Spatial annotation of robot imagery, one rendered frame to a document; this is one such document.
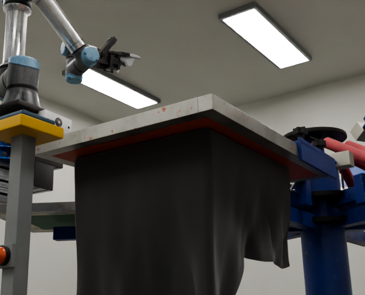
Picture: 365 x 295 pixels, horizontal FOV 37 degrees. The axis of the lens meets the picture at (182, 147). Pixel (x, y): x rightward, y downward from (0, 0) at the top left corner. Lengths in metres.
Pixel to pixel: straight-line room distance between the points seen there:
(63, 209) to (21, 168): 1.10
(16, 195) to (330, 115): 5.32
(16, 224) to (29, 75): 0.99
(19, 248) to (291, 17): 4.09
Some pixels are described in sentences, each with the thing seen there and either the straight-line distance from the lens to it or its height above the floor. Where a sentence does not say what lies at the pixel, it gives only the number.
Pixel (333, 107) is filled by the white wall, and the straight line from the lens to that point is 6.35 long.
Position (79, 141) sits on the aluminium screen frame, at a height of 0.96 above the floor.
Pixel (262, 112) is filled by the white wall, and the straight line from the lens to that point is 6.69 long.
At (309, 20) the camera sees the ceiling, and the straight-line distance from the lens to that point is 5.13.
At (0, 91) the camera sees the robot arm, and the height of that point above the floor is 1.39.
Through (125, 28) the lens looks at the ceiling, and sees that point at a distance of 5.06.
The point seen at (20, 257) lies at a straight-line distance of 1.25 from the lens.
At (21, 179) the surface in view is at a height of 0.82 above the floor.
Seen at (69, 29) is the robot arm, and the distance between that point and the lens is 2.34.
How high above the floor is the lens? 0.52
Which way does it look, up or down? 17 degrees up
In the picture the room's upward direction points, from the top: 1 degrees counter-clockwise
